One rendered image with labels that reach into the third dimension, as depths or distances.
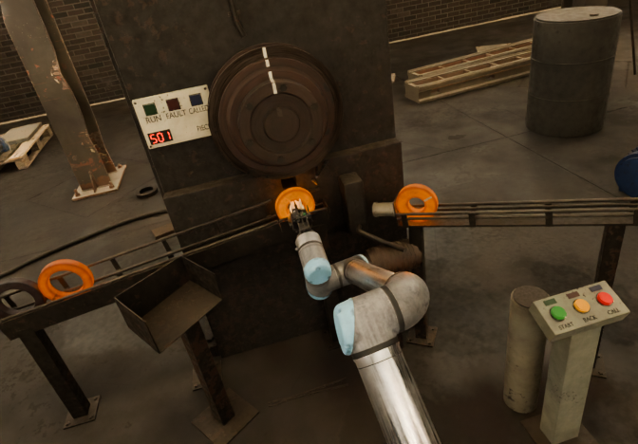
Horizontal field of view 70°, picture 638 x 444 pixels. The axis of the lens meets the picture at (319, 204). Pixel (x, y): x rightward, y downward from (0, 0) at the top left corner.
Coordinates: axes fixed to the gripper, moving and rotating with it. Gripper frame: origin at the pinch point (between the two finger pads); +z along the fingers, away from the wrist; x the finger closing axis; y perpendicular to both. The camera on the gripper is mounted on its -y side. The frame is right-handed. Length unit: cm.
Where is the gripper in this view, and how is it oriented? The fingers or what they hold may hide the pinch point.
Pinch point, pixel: (294, 204)
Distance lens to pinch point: 177.2
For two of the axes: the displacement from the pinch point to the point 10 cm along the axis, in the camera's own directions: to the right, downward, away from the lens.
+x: -9.6, 2.4, -1.3
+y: -0.7, -6.8, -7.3
